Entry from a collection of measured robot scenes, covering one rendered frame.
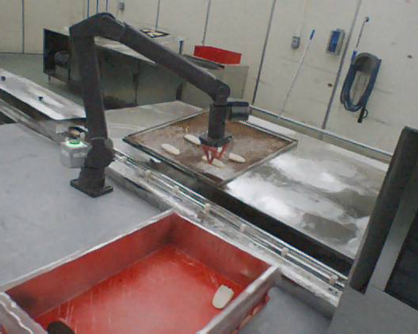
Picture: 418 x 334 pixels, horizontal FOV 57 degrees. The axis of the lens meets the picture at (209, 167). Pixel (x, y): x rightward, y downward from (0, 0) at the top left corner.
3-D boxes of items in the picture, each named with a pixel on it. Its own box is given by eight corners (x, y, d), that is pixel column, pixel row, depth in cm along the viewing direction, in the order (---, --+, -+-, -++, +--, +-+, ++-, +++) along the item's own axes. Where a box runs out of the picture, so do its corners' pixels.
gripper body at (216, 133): (232, 139, 131) (234, 118, 127) (212, 148, 124) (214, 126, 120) (218, 133, 135) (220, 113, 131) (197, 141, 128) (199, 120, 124)
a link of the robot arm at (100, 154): (66, 12, 109) (61, 13, 100) (115, 10, 111) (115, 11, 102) (91, 157, 127) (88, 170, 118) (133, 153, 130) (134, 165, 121)
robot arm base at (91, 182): (68, 184, 125) (93, 198, 120) (69, 161, 122) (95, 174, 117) (89, 178, 132) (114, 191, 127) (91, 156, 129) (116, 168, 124)
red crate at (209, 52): (192, 55, 490) (193, 44, 485) (209, 56, 517) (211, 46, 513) (224, 64, 463) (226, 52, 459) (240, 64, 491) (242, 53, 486)
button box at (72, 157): (58, 169, 142) (59, 141, 138) (77, 165, 148) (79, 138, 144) (69, 177, 137) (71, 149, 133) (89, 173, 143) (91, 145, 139)
